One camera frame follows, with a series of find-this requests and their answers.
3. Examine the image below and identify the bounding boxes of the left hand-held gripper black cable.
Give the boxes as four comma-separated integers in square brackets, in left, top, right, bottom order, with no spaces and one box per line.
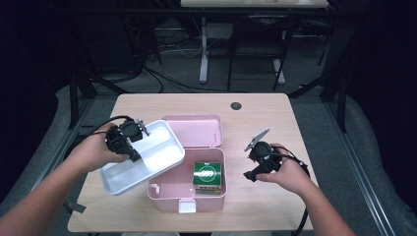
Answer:
[63,115,134,158]

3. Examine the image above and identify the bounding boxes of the person's right hand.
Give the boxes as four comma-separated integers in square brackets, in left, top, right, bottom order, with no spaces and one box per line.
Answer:
[255,143,312,197]

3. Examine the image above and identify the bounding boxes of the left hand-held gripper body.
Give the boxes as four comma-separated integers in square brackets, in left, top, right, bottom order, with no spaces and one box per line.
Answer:
[105,118,151,155]

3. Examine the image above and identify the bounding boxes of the right hand-held gripper black cable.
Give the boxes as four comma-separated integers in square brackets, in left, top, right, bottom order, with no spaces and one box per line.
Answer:
[273,146,311,236]

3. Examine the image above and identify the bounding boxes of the white plastic tray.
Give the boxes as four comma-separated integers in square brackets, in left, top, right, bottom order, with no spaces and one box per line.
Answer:
[99,119,186,197]

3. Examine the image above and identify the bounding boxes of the white background desk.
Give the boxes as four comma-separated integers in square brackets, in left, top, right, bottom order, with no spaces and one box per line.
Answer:
[180,0,328,86]

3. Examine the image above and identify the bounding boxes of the grey metal table clip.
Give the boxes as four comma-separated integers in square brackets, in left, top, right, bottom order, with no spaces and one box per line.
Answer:
[67,201,87,214]

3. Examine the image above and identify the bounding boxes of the pink storage box white handle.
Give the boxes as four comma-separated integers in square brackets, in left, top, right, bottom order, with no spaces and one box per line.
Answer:
[147,114,228,214]

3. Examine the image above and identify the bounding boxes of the hand-held gripper black cable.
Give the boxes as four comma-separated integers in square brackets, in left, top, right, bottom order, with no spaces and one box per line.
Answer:
[63,115,134,158]
[273,146,311,236]

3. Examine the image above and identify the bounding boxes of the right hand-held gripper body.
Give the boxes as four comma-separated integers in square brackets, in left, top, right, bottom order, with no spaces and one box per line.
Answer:
[244,128,283,175]

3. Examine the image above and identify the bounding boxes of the aluminium floor rail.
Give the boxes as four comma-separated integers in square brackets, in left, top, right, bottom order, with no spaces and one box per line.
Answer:
[6,97,96,236]
[323,101,397,236]

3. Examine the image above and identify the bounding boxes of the black metal stand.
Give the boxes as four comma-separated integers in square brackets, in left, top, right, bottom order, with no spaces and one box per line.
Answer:
[288,70,349,134]
[67,65,132,130]

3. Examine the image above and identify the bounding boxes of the black metal chair frame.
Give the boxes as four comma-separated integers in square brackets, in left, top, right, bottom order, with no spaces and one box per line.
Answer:
[226,14,301,92]

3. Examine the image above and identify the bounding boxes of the green cardboard box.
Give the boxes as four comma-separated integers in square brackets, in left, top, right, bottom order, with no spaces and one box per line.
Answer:
[192,161,223,196]

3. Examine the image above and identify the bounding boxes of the person's left hand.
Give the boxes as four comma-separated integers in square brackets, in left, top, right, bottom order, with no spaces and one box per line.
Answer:
[67,123,131,173]

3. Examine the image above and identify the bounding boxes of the black floor cables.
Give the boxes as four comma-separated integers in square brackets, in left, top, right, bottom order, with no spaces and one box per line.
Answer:
[144,65,230,94]

